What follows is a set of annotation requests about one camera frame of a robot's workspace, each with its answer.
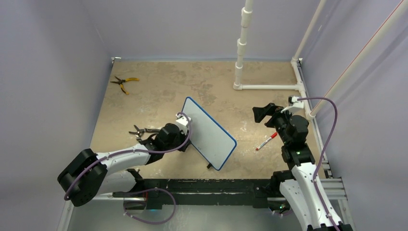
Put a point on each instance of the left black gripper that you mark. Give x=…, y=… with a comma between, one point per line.
x=184, y=137

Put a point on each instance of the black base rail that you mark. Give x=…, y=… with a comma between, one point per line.
x=257, y=193

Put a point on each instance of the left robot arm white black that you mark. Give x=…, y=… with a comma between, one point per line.
x=91, y=174

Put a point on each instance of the black handled cutters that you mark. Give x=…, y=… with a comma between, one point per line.
x=141, y=131

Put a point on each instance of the blue framed whiteboard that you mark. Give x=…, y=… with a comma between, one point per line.
x=208, y=137

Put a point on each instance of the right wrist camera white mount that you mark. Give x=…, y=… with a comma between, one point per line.
x=294, y=105

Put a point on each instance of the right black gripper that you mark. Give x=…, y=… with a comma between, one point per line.
x=260, y=113

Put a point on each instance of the aluminium frame rail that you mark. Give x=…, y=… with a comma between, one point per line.
x=325, y=166

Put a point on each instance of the red capped whiteboard marker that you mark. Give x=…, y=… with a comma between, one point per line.
x=266, y=141

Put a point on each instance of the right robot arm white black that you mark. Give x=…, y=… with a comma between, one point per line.
x=300, y=184

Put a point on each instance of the yellow handled pliers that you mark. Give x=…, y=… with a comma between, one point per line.
x=121, y=83

